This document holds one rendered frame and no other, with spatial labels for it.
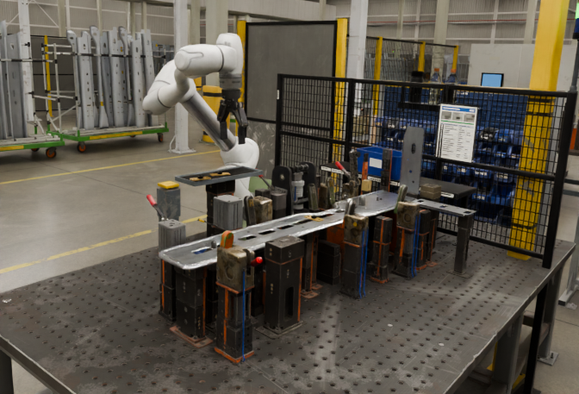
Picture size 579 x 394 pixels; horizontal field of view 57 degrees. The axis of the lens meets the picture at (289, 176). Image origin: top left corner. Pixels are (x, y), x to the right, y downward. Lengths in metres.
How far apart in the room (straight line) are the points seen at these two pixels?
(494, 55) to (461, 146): 6.27
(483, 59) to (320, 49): 4.82
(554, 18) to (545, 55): 0.17
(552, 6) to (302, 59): 2.60
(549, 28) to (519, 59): 6.23
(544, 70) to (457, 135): 0.52
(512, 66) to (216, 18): 5.11
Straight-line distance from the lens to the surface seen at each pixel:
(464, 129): 2.93
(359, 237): 2.14
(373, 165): 3.01
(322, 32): 4.78
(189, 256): 1.80
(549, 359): 3.57
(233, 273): 1.66
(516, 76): 9.05
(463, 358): 1.95
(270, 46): 5.16
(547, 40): 2.82
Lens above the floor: 1.65
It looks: 13 degrees down
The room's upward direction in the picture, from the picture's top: 2 degrees clockwise
